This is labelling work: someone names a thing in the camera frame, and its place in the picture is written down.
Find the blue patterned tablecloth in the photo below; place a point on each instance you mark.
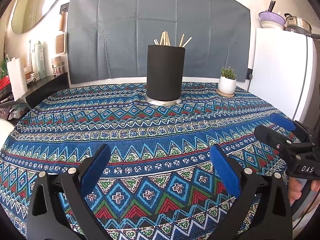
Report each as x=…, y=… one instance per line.
x=100, y=120

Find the white paper bag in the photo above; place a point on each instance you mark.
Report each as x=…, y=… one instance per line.
x=16, y=80

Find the person's right hand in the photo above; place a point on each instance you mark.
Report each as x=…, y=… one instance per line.
x=295, y=188

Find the white electric toothbrush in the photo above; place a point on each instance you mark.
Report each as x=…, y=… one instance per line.
x=31, y=48

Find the black side shelf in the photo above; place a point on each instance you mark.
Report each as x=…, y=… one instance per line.
x=47, y=90

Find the black cylindrical utensil holder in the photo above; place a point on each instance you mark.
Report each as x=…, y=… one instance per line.
x=165, y=75

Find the group of wooden chopsticks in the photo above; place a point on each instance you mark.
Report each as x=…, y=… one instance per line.
x=165, y=40

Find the succulent in white pot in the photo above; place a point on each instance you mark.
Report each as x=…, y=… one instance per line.
x=227, y=83

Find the pale green bottle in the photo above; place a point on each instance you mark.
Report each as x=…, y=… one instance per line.
x=40, y=60

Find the pair of black chopsticks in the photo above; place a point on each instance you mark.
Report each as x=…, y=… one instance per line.
x=272, y=6

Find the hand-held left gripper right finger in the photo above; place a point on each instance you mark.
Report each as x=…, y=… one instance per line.
x=225, y=170

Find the white bowl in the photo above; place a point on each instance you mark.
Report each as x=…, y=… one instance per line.
x=272, y=26

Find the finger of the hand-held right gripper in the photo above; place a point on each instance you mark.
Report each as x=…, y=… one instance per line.
x=282, y=121
x=267, y=133

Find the round wooden coaster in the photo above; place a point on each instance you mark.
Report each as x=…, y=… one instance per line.
x=223, y=94

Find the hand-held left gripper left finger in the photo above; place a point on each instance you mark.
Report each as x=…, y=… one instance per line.
x=96, y=167

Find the oval wall mirror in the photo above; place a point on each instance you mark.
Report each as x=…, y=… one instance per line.
x=35, y=5

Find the pink cosmetic jar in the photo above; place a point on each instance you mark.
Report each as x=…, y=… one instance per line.
x=58, y=66

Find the grey cloth backdrop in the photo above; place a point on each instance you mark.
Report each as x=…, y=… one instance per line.
x=125, y=30

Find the black wall hook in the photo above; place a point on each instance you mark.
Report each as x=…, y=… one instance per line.
x=64, y=8

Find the wooden paddle hairbrush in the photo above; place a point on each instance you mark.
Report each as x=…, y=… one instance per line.
x=60, y=43

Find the steel pot with lid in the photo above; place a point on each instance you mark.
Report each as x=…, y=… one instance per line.
x=298, y=23

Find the floral pouch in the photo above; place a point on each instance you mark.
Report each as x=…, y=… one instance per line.
x=18, y=111

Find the white refrigerator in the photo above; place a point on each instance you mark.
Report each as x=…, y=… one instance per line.
x=277, y=75

